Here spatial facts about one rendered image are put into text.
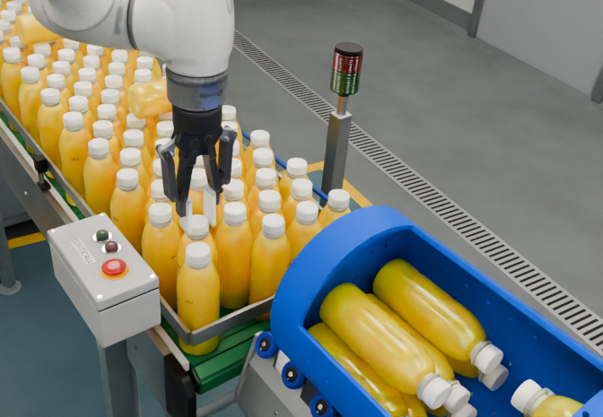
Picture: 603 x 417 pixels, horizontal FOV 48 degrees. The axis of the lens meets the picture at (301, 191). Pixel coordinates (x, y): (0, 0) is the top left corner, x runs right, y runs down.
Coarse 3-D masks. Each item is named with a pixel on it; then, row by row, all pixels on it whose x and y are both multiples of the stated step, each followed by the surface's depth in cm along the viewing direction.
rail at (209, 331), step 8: (272, 296) 119; (256, 304) 117; (264, 304) 118; (272, 304) 119; (240, 312) 115; (248, 312) 116; (256, 312) 117; (264, 312) 119; (216, 320) 113; (224, 320) 113; (232, 320) 114; (240, 320) 116; (248, 320) 117; (200, 328) 111; (208, 328) 111; (216, 328) 113; (224, 328) 114; (192, 336) 110; (200, 336) 111; (208, 336) 112; (192, 344) 111
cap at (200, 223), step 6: (192, 216) 114; (198, 216) 114; (204, 216) 114; (192, 222) 113; (198, 222) 113; (204, 222) 113; (192, 228) 112; (198, 228) 112; (204, 228) 112; (192, 234) 113; (198, 234) 112; (204, 234) 113
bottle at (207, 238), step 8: (208, 232) 114; (184, 240) 114; (192, 240) 113; (200, 240) 114; (208, 240) 114; (184, 248) 114; (216, 248) 116; (184, 256) 114; (216, 256) 116; (216, 264) 117
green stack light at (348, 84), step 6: (336, 72) 144; (360, 72) 146; (336, 78) 145; (342, 78) 144; (348, 78) 144; (354, 78) 145; (330, 84) 148; (336, 84) 146; (342, 84) 145; (348, 84) 145; (354, 84) 146; (336, 90) 146; (342, 90) 146; (348, 90) 146; (354, 90) 147
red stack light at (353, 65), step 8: (336, 56) 143; (344, 56) 142; (352, 56) 142; (360, 56) 142; (336, 64) 143; (344, 64) 142; (352, 64) 142; (360, 64) 144; (344, 72) 143; (352, 72) 143
